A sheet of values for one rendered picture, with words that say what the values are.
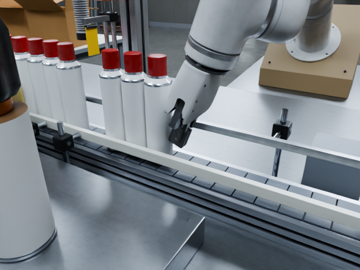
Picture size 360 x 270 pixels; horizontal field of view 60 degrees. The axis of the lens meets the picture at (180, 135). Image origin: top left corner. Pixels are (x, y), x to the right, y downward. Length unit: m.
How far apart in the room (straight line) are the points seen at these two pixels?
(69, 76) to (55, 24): 1.69
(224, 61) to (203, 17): 0.07
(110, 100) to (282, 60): 0.82
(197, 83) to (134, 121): 0.18
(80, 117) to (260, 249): 0.46
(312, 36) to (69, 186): 0.93
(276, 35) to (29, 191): 0.39
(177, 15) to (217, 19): 8.94
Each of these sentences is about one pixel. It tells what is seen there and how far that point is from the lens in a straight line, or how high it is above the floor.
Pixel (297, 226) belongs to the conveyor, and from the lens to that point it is 0.51.
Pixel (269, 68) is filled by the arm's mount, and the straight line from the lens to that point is 1.27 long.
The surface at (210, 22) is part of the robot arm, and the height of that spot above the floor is 1.15.
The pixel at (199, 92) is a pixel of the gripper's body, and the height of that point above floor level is 1.05.
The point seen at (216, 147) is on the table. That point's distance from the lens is 0.78.
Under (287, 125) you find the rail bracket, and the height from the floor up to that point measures 0.97.
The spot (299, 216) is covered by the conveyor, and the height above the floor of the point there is 0.88.
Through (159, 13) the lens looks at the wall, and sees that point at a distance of 9.65.
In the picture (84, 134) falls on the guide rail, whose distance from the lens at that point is 0.69.
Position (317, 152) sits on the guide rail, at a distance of 0.54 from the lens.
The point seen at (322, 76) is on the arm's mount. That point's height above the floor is 0.89.
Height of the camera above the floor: 1.20
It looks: 26 degrees down
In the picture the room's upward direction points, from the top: straight up
